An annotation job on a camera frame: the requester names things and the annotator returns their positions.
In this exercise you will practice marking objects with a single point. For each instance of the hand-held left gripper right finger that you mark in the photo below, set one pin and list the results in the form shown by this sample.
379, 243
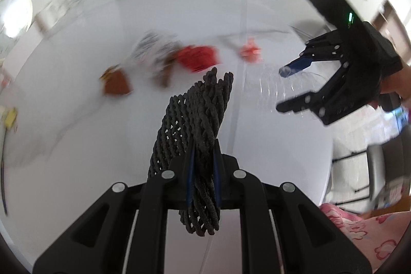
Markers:
257, 197

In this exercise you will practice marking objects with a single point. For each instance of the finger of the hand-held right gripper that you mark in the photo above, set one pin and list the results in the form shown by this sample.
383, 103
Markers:
297, 63
314, 102

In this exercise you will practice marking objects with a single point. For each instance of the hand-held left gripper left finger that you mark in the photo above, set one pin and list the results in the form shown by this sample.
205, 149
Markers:
151, 197

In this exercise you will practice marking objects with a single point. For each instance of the clear plastic bottle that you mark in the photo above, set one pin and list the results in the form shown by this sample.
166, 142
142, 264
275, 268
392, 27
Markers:
289, 87

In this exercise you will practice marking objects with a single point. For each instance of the black foam mesh net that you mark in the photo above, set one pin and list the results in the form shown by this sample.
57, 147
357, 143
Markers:
196, 120

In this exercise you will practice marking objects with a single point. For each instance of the person's right hand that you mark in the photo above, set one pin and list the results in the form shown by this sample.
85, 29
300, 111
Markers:
390, 86

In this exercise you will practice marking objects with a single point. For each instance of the orange folded paper scrap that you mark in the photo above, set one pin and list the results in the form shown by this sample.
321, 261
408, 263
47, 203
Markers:
251, 51

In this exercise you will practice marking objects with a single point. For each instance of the grey upholstered chair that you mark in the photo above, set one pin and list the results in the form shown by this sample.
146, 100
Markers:
387, 165

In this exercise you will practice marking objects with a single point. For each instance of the red crumpled paper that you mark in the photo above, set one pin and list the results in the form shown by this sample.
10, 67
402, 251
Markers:
197, 58

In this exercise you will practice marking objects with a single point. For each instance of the pink printed clothing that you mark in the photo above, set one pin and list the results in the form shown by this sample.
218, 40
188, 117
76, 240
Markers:
369, 235

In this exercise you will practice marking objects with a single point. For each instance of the brown crumpled wrapper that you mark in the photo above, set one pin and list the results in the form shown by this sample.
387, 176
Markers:
115, 83

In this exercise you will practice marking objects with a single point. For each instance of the clear labelled plastic wrapper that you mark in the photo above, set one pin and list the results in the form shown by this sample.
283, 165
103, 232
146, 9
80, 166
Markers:
154, 49

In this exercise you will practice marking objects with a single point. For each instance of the yellow binder clip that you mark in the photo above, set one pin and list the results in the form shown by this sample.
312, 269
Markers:
10, 118

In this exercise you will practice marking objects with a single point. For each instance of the round white wall clock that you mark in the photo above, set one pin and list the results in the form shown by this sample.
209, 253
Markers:
14, 12

